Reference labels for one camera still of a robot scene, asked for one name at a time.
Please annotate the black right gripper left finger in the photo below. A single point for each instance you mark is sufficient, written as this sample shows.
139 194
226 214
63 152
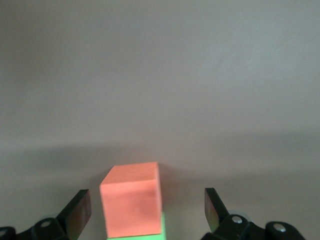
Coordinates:
75 215

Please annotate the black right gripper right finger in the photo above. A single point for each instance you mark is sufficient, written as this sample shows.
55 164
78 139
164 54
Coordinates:
215 212

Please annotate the green foam cube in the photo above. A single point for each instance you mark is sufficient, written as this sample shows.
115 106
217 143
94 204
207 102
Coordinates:
163 231

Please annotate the orange foam cube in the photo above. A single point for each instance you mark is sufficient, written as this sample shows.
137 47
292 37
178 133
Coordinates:
130 205

